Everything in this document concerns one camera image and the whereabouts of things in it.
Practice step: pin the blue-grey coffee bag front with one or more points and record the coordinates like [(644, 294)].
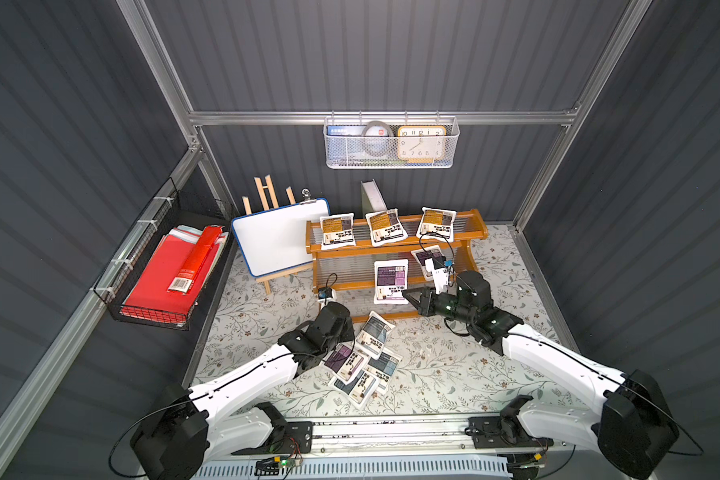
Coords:
[(359, 390)]

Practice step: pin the black wire side basket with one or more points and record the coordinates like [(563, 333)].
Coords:
[(183, 206)]

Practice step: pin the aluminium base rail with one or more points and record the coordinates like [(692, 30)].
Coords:
[(384, 435)]

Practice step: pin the blue box in basket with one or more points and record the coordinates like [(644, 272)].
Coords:
[(344, 131)]

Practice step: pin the blue-grey coffee bag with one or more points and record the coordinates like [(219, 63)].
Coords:
[(383, 369), (372, 337), (359, 390)]

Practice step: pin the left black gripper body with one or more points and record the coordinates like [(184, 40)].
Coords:
[(341, 327)]

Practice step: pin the yellow square clock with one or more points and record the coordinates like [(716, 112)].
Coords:
[(421, 143)]

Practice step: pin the white wire wall basket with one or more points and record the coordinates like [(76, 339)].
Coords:
[(347, 153)]

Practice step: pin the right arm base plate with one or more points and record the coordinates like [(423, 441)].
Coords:
[(498, 432)]

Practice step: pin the round tape roll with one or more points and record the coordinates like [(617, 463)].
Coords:
[(375, 139)]

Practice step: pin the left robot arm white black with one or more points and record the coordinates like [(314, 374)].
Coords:
[(189, 427)]

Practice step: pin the purple coffee bag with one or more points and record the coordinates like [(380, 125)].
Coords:
[(390, 280), (346, 363), (427, 258)]

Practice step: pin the red folder stack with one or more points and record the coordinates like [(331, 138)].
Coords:
[(150, 300)]

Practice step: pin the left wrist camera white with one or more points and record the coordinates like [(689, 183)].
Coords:
[(326, 295)]

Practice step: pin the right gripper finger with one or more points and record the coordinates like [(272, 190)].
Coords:
[(425, 309), (414, 294)]

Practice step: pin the blue-grey coffee bag back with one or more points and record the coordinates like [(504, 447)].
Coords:
[(372, 337)]

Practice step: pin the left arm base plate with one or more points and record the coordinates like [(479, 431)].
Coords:
[(292, 437)]

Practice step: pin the yellow coffee bag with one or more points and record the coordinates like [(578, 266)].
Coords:
[(438, 222), (337, 231), (385, 227)]

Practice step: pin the wooden easel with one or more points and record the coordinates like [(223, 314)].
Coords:
[(268, 195)]

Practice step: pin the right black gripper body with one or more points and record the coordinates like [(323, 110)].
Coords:
[(432, 302)]

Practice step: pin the orange wooden three-tier shelf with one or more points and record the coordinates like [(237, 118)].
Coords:
[(359, 271)]

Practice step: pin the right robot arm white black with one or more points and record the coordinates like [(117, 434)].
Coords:
[(626, 419)]

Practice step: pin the white whiteboard blue frame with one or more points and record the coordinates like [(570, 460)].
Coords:
[(275, 240)]

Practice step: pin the red long box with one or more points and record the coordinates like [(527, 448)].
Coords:
[(190, 268)]

